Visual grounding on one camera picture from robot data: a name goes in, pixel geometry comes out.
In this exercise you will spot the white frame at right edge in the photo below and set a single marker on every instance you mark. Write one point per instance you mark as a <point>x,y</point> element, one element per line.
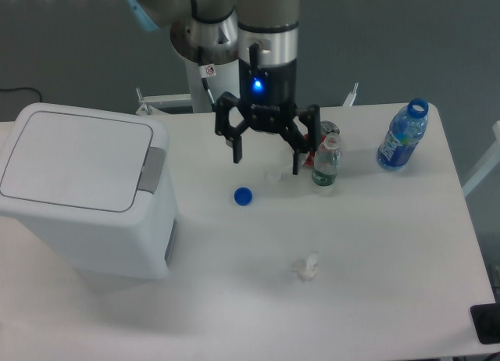
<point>485,164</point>

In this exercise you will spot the blue plastic drink bottle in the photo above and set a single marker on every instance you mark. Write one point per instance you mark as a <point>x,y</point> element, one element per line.
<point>403,135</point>

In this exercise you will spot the crumpled white tissue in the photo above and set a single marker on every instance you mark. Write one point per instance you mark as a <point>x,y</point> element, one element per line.
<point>306,269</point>

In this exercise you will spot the blue bottle cap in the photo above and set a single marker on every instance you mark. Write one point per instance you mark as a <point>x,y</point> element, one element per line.
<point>243,196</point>

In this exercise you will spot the black device at table edge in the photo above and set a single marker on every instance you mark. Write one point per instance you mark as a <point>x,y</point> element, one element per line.
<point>486,322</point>

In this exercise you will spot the clear green-label plastic bottle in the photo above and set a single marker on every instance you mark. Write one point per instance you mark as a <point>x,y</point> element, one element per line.
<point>326,162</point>

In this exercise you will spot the white push-lid trash can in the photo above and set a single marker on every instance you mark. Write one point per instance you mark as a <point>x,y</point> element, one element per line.
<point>93,185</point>

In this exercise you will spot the crushed red soda can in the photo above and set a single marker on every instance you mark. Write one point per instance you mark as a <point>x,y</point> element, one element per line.
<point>327,127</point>

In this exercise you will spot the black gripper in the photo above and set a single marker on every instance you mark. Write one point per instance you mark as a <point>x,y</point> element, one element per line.
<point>267,104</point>

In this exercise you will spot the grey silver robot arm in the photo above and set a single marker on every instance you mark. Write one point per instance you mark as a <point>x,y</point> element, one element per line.
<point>261,36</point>

